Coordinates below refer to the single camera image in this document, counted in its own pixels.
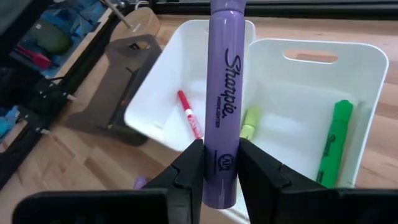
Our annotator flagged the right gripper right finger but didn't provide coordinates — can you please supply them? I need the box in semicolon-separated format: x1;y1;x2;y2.
238;138;398;224

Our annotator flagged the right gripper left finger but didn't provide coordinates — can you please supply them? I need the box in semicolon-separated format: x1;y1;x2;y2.
14;139;205;224

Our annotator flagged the green Sharpie highlighter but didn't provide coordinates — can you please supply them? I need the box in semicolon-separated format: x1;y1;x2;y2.
316;99;354;189

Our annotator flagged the yellow-green Sharpie highlighter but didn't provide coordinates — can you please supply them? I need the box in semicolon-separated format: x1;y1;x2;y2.
239;106;261;141

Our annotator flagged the red dry-erase marker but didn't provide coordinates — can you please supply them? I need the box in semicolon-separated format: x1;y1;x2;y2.
177;90;203;140

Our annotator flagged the purple Sharpie highlighter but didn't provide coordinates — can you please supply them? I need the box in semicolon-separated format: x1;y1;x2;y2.
201;0;248;210

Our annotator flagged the white plastic bin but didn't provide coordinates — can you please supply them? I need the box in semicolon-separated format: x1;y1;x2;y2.
217;37;389;224
123;19;257;153

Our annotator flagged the dark grey plastic bin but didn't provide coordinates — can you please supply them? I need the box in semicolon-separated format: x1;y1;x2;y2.
63;34;162;147

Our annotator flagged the white shade wooden base lamp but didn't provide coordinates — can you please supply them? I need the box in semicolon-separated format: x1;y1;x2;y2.
99;0;162;50

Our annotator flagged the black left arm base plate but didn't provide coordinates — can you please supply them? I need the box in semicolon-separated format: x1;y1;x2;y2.
0;67;77;138

